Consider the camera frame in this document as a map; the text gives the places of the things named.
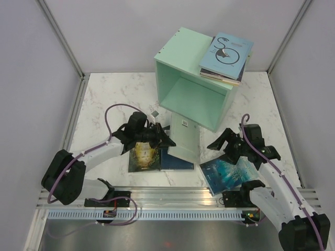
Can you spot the white slotted cable duct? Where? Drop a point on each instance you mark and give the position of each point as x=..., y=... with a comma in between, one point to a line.
x=230, y=215

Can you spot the light blue SO book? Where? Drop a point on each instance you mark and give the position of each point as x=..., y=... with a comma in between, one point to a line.
x=226, y=56

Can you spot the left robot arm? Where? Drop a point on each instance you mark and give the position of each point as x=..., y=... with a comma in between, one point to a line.
x=64, y=178

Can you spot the navy blue book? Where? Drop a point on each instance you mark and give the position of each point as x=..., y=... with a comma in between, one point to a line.
x=169, y=162

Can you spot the pale green book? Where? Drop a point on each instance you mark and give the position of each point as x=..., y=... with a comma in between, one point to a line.
x=186, y=135

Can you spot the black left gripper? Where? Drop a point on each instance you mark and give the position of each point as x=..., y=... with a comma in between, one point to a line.
x=162, y=139

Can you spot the dark purple galaxy book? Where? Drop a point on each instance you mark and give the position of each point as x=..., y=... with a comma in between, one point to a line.
x=242, y=72

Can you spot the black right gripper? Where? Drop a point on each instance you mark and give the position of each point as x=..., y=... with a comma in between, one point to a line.
x=228, y=135

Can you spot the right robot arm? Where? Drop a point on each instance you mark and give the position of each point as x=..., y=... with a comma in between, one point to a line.
x=298, y=225

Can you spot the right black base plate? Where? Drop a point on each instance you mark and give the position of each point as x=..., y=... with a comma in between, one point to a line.
x=237, y=199

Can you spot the yellow book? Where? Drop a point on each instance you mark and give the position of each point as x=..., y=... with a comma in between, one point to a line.
x=223, y=79

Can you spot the left aluminium corner post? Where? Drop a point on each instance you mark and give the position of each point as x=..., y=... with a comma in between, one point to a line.
x=60, y=36

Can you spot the right aluminium corner post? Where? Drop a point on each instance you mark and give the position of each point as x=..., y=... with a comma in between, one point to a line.
x=290, y=33

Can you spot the aluminium rail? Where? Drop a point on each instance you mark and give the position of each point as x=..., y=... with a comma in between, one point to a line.
x=164, y=198

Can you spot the teal ocean cover book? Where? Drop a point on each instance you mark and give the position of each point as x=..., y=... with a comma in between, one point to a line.
x=222, y=176

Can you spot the mint green open cabinet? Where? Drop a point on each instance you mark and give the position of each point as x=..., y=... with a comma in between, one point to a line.
x=180, y=87

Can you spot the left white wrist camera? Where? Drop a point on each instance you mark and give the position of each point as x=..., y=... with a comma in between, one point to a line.
x=152, y=117

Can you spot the green forest cover book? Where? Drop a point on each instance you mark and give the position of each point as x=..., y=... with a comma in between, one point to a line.
x=143, y=158

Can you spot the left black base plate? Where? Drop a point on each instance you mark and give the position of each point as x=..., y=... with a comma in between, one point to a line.
x=114, y=200

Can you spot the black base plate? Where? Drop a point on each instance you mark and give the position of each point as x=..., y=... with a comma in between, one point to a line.
x=237, y=199
x=114, y=200

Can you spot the aluminium corner post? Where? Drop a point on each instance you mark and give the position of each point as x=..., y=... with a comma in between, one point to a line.
x=290, y=33
x=60, y=36

